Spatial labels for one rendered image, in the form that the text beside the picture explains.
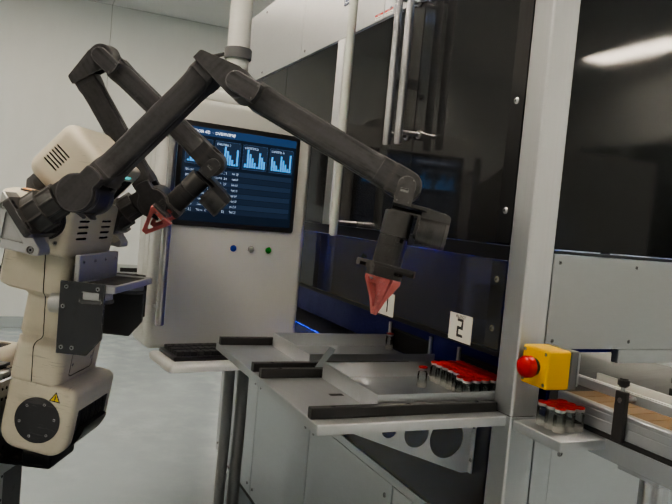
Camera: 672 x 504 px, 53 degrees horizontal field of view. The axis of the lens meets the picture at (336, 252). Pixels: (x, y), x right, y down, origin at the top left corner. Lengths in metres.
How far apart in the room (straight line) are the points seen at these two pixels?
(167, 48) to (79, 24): 0.78
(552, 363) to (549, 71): 0.54
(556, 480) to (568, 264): 0.44
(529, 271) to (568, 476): 0.44
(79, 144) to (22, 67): 5.08
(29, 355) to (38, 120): 5.05
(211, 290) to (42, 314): 0.60
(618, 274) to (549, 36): 0.50
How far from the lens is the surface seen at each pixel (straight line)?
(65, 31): 6.75
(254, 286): 2.17
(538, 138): 1.36
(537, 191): 1.35
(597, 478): 1.60
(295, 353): 1.68
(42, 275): 1.67
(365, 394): 1.34
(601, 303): 1.49
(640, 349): 1.60
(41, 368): 1.67
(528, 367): 1.29
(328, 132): 1.33
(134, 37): 6.80
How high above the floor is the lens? 1.24
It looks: 3 degrees down
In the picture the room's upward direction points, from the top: 5 degrees clockwise
